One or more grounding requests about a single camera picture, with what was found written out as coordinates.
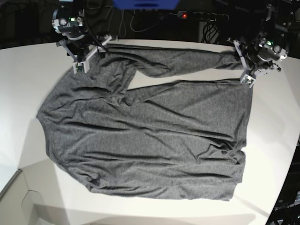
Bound grey t-shirt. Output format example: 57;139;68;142
37;44;253;201

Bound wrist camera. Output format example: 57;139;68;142
73;61;90;74
240;74;256;88

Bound black power strip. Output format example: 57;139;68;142
177;11;230;22

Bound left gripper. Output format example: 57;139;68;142
241;30;289;73

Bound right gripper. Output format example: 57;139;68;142
52;9;98;59

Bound blue box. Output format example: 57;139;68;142
113;0;179;10

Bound grey cardboard box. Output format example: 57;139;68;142
0;170;70;225

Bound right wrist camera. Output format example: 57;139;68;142
73;61;90;74

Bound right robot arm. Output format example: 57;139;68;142
52;0;93;62

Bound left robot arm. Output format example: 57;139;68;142
243;0;300;75

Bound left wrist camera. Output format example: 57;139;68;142
240;74;256;88

